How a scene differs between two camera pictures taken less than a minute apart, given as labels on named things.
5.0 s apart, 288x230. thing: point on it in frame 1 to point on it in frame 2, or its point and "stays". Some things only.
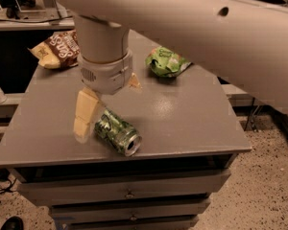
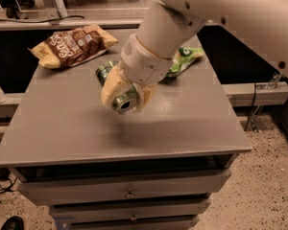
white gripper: (107, 76) to (143, 63)
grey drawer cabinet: (190, 132) stays
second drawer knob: (133, 218) stays
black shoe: (12, 222) stays
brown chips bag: (60, 50) stays
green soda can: (120, 133) to (126, 103)
